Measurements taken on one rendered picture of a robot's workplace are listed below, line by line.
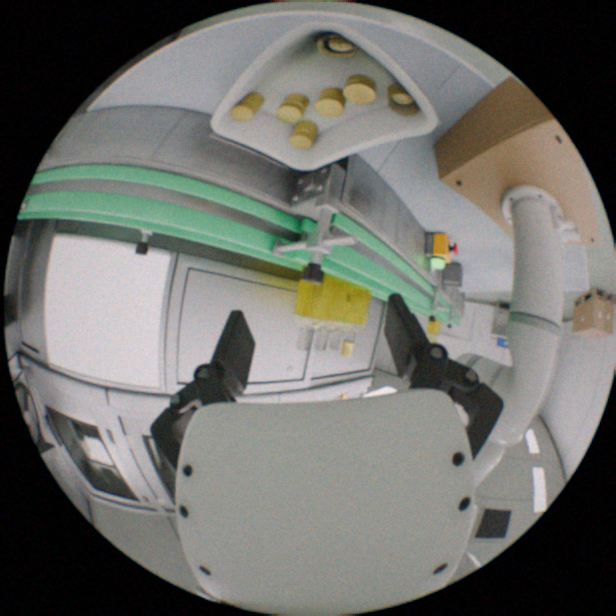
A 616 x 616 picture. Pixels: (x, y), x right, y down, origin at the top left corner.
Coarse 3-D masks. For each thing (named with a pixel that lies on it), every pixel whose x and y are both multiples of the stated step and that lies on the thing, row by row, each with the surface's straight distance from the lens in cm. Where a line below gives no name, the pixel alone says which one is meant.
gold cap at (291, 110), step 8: (288, 96) 31; (296, 96) 30; (304, 96) 31; (280, 104) 30; (288, 104) 28; (296, 104) 28; (304, 104) 29; (280, 112) 29; (288, 112) 28; (296, 112) 28; (288, 120) 29; (296, 120) 29
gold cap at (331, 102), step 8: (328, 88) 29; (336, 88) 29; (320, 96) 27; (328, 96) 26; (336, 96) 27; (344, 96) 28; (320, 104) 26; (328, 104) 26; (336, 104) 26; (344, 104) 27; (320, 112) 27; (328, 112) 27; (336, 112) 27
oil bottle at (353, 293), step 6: (348, 288) 52; (354, 288) 53; (360, 288) 55; (348, 294) 52; (354, 294) 53; (348, 300) 52; (354, 300) 54; (348, 306) 52; (354, 306) 54; (348, 312) 52; (354, 312) 54; (342, 318) 51; (348, 318) 53; (354, 318) 55; (342, 324) 52; (348, 324) 53; (336, 330) 53; (342, 330) 53; (348, 330) 55
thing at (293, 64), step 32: (288, 32) 21; (320, 32) 25; (352, 32) 20; (256, 64) 22; (288, 64) 29; (320, 64) 28; (352, 64) 28; (384, 64) 20; (384, 96) 30; (416, 96) 22; (224, 128) 30; (256, 128) 32; (288, 128) 35; (320, 128) 35; (352, 128) 30; (384, 128) 26; (416, 128) 24; (288, 160) 32; (320, 160) 30
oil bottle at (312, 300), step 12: (324, 276) 45; (300, 288) 46; (312, 288) 43; (324, 288) 45; (300, 300) 45; (312, 300) 43; (324, 300) 45; (300, 312) 45; (312, 312) 43; (324, 312) 46; (300, 324) 45; (312, 324) 44
